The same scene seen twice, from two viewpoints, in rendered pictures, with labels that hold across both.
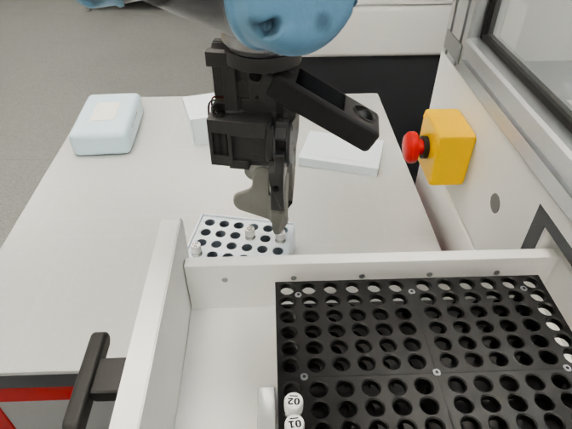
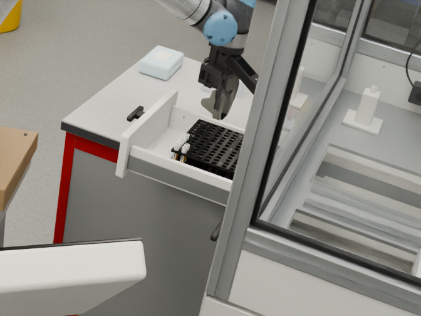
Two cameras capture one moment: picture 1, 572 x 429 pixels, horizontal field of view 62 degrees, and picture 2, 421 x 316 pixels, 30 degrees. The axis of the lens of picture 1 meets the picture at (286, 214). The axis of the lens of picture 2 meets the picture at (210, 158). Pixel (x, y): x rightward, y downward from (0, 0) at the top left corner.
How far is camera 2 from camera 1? 1.51 m
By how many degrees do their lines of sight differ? 16
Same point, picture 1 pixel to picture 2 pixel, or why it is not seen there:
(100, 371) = (139, 111)
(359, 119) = (254, 81)
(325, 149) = not seen: hidden behind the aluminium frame
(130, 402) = (147, 115)
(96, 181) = (145, 86)
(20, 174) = (62, 94)
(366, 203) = not seen: hidden behind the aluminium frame
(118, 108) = (170, 56)
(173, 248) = (171, 95)
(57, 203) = (123, 88)
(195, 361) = (162, 137)
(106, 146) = (156, 73)
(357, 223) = not seen: hidden behind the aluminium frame
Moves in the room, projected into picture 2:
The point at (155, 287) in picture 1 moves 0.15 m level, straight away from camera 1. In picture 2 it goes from (162, 100) to (165, 74)
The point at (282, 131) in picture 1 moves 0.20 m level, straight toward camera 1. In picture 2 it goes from (225, 76) to (195, 105)
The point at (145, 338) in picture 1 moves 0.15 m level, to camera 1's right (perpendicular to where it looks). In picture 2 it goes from (155, 108) to (214, 129)
